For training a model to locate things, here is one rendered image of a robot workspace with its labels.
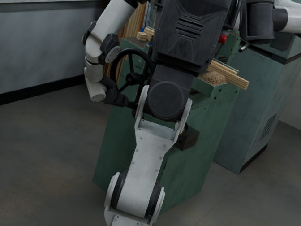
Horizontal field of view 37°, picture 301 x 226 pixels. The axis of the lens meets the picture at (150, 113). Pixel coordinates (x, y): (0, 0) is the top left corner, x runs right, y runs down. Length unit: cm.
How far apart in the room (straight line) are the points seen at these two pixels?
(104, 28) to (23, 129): 163
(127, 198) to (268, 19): 78
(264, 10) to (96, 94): 73
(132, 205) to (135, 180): 9
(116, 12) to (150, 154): 51
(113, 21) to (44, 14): 176
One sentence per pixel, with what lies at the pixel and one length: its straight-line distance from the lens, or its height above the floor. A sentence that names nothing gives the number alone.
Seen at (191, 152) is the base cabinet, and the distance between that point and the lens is 250.
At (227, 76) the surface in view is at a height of 92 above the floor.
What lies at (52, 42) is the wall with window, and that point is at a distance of 349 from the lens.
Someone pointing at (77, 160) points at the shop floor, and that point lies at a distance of 289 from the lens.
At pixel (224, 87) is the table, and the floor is 88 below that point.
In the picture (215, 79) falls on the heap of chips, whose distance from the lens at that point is 209.
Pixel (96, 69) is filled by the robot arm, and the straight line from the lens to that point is 172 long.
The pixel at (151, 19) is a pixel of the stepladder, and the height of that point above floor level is 87.
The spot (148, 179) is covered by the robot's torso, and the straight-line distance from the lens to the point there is 157.
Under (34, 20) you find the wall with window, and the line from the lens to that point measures 328.
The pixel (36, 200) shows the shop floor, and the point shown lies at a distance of 251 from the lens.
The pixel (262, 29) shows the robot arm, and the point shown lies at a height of 128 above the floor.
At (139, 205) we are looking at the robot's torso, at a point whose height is 63.
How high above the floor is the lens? 155
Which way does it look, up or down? 24 degrees down
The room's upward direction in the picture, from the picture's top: 17 degrees clockwise
